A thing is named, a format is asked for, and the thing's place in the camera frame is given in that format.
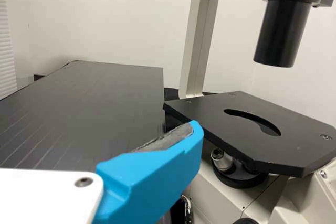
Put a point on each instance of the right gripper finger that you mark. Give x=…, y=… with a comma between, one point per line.
x=152, y=176

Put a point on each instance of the cream microscope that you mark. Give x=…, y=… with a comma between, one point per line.
x=249, y=134

